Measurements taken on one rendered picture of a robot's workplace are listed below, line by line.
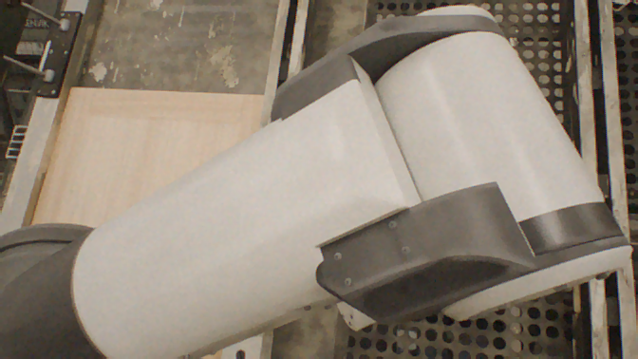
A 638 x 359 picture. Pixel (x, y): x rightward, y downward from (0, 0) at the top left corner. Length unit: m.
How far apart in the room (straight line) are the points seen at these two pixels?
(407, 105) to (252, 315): 0.11
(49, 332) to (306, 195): 0.15
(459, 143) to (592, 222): 0.05
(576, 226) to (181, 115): 0.83
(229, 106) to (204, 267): 0.73
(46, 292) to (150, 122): 0.72
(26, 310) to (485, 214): 0.23
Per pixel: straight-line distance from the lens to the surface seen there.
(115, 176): 0.96
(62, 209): 1.00
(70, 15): 1.15
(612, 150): 0.84
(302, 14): 0.91
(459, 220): 0.16
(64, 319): 0.26
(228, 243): 0.19
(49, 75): 1.08
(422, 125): 0.20
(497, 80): 0.20
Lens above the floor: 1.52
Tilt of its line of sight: 22 degrees down
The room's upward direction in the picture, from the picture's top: straight up
